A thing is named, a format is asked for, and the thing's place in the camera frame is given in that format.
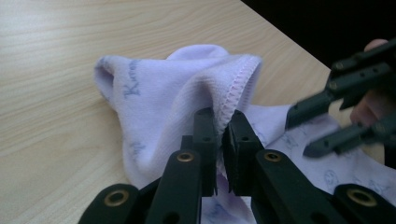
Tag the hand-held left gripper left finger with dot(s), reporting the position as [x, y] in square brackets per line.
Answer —
[204, 146]

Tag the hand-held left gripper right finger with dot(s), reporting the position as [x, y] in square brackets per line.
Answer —
[241, 158]

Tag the pale lavender cloth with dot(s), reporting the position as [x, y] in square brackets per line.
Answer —
[162, 93]

